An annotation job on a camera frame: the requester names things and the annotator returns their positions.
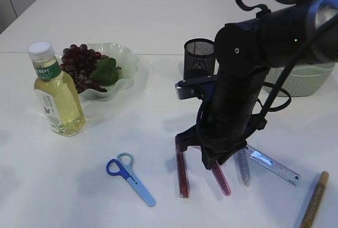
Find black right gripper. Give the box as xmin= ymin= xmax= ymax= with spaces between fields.
xmin=175 ymin=114 xmax=266 ymax=170

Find pink scissors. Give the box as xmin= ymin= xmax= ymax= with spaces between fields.
xmin=190 ymin=145 xmax=232 ymax=196

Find dark red grape bunch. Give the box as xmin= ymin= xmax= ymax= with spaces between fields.
xmin=60 ymin=44 xmax=122 ymax=94

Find yellow tea bottle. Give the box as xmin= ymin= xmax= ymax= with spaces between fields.
xmin=27 ymin=41 xmax=86 ymax=136

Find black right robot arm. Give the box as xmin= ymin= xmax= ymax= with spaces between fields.
xmin=175 ymin=0 xmax=337 ymax=169

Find red glitter pen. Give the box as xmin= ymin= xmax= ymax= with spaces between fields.
xmin=175 ymin=137 xmax=190 ymax=198

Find silver glitter pen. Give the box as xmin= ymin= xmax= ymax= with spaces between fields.
xmin=236 ymin=148 xmax=250 ymax=187

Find black mesh pen holder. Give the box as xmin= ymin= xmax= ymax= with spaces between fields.
xmin=183 ymin=38 xmax=215 ymax=80

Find clear plastic ruler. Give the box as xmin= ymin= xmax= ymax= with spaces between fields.
xmin=246 ymin=145 xmax=301 ymax=187

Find pale green wavy plate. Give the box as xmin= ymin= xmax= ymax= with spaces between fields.
xmin=58 ymin=42 xmax=140 ymax=102

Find green woven plastic basket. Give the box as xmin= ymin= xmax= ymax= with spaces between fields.
xmin=262 ymin=63 xmax=336 ymax=98

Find gold glitter pen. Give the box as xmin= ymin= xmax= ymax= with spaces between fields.
xmin=300 ymin=171 xmax=330 ymax=228

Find blue scissors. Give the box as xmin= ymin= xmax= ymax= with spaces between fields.
xmin=106 ymin=152 xmax=156 ymax=207

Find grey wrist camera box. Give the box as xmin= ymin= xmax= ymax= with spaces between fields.
xmin=175 ymin=79 xmax=204 ymax=100

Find black cable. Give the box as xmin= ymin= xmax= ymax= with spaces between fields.
xmin=196 ymin=0 xmax=338 ymax=149

